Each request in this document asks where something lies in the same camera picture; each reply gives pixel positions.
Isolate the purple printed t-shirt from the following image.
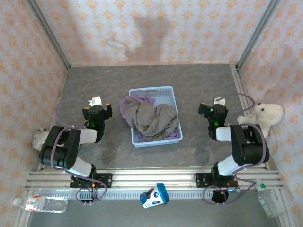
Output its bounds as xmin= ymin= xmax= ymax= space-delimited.
xmin=119 ymin=95 xmax=178 ymax=143

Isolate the grey garment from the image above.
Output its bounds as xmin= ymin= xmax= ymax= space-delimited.
xmin=123 ymin=96 xmax=180 ymax=142

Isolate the light blue plastic basket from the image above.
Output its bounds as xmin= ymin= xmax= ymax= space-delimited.
xmin=128 ymin=86 xmax=184 ymax=148

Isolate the white plush bear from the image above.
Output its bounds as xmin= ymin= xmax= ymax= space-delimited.
xmin=237 ymin=103 xmax=284 ymax=145

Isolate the grey plush toy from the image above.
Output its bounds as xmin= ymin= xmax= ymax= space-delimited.
xmin=32 ymin=128 xmax=52 ymax=152

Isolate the white cup with blue lid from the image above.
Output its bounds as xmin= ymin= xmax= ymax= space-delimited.
xmin=139 ymin=183 xmax=170 ymax=209

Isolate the clear water bottle red label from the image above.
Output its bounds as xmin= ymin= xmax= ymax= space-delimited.
xmin=13 ymin=195 xmax=69 ymax=213

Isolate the clear pump bottle green label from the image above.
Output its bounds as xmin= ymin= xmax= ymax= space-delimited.
xmin=254 ymin=179 xmax=286 ymax=218

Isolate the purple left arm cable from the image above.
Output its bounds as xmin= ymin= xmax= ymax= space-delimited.
xmin=51 ymin=98 xmax=107 ymax=205

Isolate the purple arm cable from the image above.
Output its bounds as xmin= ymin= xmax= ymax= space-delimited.
xmin=202 ymin=93 xmax=270 ymax=205
xmin=51 ymin=98 xmax=107 ymax=205

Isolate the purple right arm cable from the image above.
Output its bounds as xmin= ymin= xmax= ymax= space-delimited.
xmin=202 ymin=93 xmax=270 ymax=205

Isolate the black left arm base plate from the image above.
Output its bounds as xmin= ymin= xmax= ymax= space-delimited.
xmin=70 ymin=173 xmax=113 ymax=189

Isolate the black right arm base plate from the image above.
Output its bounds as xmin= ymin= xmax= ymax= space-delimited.
xmin=194 ymin=172 xmax=239 ymax=189

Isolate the aluminium mounting rail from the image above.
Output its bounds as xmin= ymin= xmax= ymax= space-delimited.
xmin=25 ymin=169 xmax=284 ymax=190

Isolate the black round cable grommet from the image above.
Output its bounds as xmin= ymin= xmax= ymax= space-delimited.
xmin=211 ymin=190 xmax=230 ymax=204

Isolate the grey slotted cable duct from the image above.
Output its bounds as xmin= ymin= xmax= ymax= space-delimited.
xmin=30 ymin=190 xmax=261 ymax=199

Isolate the aluminium frame post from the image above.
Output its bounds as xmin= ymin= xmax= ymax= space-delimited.
xmin=26 ymin=0 xmax=71 ymax=69
xmin=236 ymin=0 xmax=282 ymax=69

